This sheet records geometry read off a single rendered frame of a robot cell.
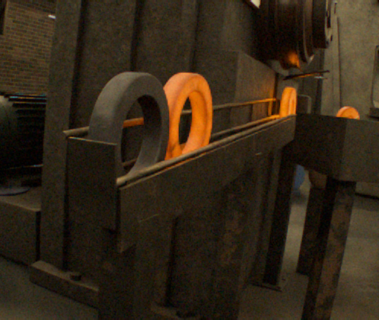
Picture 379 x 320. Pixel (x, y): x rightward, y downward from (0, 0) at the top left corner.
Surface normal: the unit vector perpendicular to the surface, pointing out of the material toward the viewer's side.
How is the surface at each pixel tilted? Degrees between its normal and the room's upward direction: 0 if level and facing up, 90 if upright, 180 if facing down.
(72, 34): 90
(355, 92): 90
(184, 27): 90
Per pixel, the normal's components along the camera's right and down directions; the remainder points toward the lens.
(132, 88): 0.93, 0.14
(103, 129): -0.35, -0.05
